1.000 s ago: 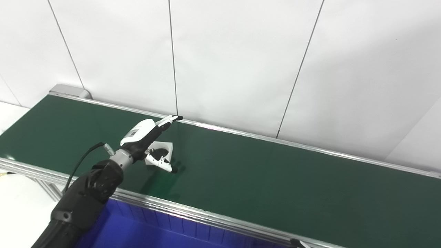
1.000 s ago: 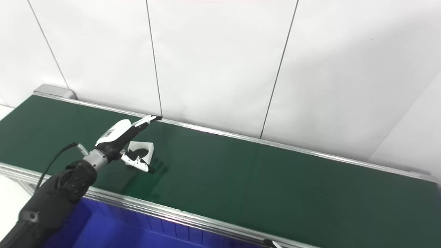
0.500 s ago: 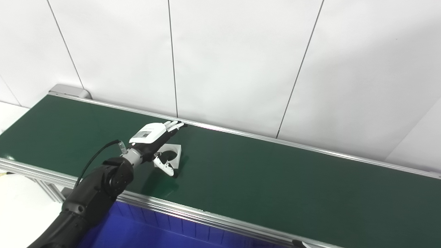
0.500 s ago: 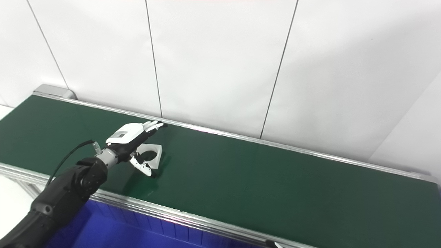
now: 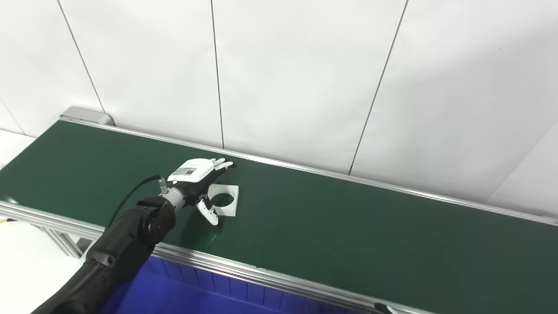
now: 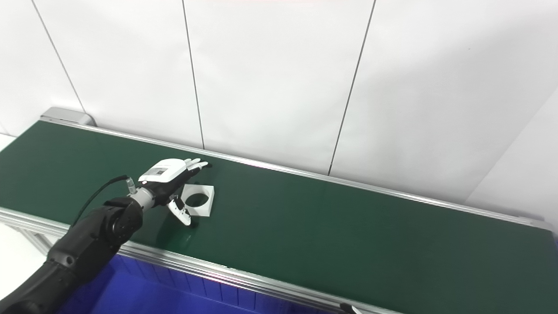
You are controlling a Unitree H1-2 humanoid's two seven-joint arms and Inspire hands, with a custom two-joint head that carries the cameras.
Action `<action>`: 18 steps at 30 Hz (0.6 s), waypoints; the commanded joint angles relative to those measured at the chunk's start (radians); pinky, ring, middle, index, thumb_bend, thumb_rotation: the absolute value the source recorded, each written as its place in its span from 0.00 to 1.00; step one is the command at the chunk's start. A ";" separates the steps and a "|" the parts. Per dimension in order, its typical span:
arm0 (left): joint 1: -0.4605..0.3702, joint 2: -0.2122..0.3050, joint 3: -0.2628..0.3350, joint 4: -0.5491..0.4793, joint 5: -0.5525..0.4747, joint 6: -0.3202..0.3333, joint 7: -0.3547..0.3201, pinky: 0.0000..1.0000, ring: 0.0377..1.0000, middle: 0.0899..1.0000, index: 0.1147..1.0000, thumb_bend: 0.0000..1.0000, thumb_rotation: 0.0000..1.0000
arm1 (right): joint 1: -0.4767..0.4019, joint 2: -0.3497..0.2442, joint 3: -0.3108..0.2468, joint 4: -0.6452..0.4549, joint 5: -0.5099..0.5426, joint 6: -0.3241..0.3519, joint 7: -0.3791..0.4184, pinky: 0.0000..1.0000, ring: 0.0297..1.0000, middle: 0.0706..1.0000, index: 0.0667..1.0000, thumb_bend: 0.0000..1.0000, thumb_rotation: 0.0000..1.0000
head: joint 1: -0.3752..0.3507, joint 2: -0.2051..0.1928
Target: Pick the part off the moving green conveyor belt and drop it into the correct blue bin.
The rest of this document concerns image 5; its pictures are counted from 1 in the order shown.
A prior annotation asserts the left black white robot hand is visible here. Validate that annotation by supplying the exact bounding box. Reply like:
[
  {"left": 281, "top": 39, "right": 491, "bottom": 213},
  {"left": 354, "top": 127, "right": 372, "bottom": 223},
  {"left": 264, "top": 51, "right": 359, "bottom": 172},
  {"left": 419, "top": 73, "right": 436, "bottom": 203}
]
[{"left": 167, "top": 158, "right": 237, "bottom": 226}]

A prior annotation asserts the blue plastic bin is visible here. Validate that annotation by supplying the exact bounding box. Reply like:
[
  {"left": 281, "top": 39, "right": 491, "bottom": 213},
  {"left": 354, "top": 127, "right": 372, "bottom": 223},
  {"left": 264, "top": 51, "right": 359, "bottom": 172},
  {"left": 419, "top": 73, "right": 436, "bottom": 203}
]
[{"left": 98, "top": 255, "right": 364, "bottom": 314}]

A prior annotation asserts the green conveyor belt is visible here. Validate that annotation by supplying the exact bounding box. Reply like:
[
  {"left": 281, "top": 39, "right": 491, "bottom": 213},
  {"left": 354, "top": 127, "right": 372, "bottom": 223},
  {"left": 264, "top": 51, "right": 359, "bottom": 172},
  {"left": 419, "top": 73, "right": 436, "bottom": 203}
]
[
  {"left": 0, "top": 114, "right": 558, "bottom": 314},
  {"left": 0, "top": 121, "right": 558, "bottom": 314}
]

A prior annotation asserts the white square part round hole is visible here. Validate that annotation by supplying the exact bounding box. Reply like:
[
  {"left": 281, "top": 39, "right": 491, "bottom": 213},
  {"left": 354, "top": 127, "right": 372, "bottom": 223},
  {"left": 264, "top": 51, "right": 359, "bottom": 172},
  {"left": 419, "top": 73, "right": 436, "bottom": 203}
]
[{"left": 204, "top": 184, "right": 240, "bottom": 218}]

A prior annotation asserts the aluminium conveyor support leg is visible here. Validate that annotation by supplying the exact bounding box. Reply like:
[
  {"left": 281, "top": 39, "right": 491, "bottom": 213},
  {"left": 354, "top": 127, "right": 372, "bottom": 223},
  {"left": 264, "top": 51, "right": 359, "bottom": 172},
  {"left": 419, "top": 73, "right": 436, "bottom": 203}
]
[{"left": 39, "top": 223, "right": 95, "bottom": 259}]

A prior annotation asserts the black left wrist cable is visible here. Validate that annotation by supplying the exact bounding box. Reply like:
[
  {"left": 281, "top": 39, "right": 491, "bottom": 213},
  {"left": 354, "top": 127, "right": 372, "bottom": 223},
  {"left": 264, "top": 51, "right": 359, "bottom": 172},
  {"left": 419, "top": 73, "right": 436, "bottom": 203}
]
[{"left": 105, "top": 174, "right": 169, "bottom": 232}]

